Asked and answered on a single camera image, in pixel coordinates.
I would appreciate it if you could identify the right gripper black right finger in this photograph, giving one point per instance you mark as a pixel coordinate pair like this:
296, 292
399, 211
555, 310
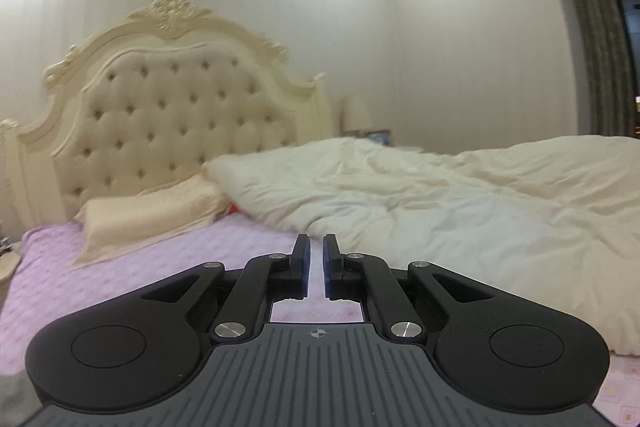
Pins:
369, 281

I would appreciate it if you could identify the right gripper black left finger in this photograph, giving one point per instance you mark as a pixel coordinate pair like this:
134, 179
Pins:
264, 281

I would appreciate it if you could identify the right bedside lamp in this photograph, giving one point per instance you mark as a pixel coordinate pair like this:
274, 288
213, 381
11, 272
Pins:
355, 116

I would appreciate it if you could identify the cream satin pillow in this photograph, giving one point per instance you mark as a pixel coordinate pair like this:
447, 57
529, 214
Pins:
117, 226

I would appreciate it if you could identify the cream tufted headboard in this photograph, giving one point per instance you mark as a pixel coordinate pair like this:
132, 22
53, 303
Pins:
149, 102

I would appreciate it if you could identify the white rumpled duvet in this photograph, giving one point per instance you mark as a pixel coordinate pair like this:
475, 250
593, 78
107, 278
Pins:
554, 221

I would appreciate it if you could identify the purple patterned bed sheet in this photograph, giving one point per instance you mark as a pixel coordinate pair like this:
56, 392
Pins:
46, 285

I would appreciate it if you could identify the grey striped curtain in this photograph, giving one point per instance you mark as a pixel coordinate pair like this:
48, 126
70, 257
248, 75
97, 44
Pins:
610, 69

